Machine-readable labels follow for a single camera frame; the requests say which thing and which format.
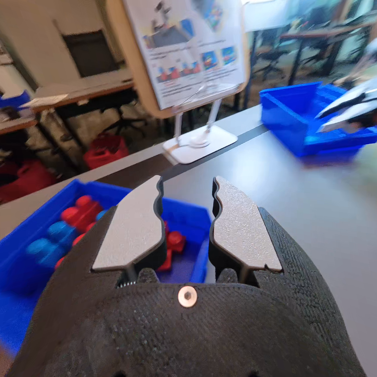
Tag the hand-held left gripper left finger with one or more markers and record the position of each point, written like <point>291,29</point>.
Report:
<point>132,232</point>

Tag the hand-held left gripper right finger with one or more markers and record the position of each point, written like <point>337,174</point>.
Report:
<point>244,235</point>

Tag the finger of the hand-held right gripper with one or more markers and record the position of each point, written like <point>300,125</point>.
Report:
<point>353,98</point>
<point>353,116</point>

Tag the heap of joined mega blocks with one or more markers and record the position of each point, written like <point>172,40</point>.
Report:
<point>82,212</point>

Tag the blue plastic bin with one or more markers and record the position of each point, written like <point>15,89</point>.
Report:
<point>188,212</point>
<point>282,117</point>

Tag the wooden desk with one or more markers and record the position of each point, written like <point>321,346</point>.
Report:
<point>324,32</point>

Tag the red plastic jerrycan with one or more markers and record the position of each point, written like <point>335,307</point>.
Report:
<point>106,153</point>
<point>29,179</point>

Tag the grey tripod plate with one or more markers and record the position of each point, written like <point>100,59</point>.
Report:
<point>265,17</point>

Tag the long grey table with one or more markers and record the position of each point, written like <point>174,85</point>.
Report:
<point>97,85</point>

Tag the printed instruction sheet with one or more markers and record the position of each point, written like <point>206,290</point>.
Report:
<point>176,73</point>

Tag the instruction sheet on white stand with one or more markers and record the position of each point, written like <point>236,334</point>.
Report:
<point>120,29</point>

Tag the black wall panel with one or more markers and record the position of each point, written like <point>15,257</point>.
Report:
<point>88,53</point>

